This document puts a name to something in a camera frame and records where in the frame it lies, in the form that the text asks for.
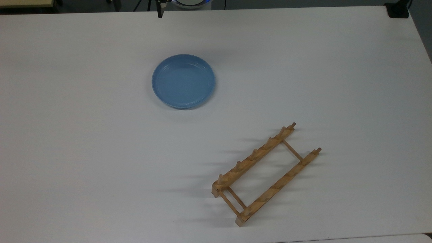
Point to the light wooden desk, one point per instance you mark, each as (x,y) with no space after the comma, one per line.
(27,3)

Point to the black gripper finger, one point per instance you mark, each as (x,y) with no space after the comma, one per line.
(160,10)

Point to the wooden plate rack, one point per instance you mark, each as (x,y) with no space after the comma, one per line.
(246,165)

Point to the black tripod legs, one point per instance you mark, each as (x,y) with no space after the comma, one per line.
(149,5)

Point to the black table clamp block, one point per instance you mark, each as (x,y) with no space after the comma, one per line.
(398,10)

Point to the blue round plate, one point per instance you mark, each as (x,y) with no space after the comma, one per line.
(184,81)

